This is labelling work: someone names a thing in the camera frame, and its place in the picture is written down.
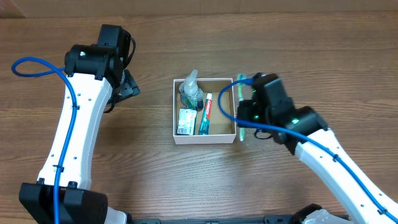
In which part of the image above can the right blue cable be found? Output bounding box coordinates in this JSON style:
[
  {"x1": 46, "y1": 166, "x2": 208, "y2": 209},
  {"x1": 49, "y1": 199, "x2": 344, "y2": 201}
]
[{"x1": 217, "y1": 77, "x2": 398, "y2": 223}]

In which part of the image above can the green clear toothbrush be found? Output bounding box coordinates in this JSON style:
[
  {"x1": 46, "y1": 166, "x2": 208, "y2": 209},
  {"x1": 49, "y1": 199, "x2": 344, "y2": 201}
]
[{"x1": 238, "y1": 74, "x2": 246, "y2": 142}]

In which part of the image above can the left blue cable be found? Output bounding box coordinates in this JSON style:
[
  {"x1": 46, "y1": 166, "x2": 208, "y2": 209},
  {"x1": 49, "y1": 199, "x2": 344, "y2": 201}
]
[{"x1": 11, "y1": 57, "x2": 78, "y2": 224}]

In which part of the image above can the blue cable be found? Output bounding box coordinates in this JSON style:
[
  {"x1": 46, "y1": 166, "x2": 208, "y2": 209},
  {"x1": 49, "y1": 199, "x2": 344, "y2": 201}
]
[
  {"x1": 11, "y1": 57, "x2": 78, "y2": 224},
  {"x1": 217, "y1": 77, "x2": 398, "y2": 223}
]

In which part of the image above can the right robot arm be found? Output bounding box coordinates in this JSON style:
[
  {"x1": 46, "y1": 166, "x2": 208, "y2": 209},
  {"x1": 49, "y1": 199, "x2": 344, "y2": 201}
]
[{"x1": 237, "y1": 73, "x2": 397, "y2": 223}]

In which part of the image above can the green white soap packet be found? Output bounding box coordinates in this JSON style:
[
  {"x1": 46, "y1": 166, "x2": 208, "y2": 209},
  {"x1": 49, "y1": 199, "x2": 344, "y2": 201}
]
[{"x1": 177, "y1": 108, "x2": 197, "y2": 136}]

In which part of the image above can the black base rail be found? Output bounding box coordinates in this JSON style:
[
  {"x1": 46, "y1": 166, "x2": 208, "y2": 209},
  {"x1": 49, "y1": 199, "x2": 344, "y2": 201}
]
[{"x1": 129, "y1": 215, "x2": 292, "y2": 224}]

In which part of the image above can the clear soap pump bottle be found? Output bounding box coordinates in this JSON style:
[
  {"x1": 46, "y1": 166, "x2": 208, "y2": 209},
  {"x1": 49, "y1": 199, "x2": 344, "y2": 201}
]
[{"x1": 179, "y1": 69, "x2": 204, "y2": 111}]

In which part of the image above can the green red toothpaste tube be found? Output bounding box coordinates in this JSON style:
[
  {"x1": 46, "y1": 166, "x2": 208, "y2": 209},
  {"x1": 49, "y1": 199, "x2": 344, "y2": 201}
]
[{"x1": 198, "y1": 93, "x2": 213, "y2": 135}]

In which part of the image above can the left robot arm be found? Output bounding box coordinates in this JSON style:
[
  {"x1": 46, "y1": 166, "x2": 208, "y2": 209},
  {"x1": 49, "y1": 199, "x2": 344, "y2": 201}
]
[{"x1": 19, "y1": 24, "x2": 140, "y2": 223}]

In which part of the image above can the white cardboard box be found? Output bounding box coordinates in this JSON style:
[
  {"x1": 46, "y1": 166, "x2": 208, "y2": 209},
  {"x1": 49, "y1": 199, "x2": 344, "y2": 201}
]
[{"x1": 173, "y1": 78, "x2": 237, "y2": 145}]

